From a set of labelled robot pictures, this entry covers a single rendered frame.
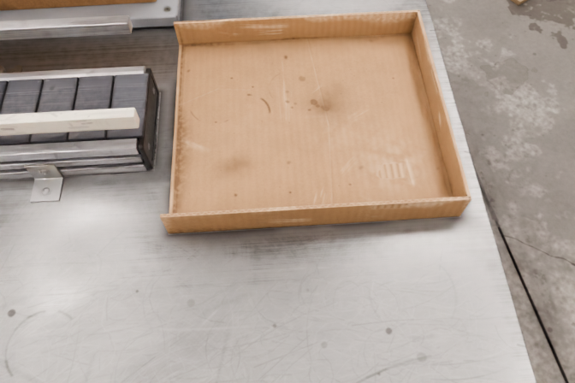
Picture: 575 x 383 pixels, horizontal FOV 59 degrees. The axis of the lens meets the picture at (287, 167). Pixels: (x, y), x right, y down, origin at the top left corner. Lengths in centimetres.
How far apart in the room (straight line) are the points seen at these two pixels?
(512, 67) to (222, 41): 137
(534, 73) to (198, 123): 147
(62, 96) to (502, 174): 130
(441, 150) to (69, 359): 42
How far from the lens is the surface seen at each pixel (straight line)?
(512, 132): 173
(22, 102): 61
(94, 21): 53
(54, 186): 59
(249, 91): 61
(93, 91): 59
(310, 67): 63
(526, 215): 159
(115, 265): 53
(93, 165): 58
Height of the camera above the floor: 131
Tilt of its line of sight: 60 degrees down
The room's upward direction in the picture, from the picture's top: straight up
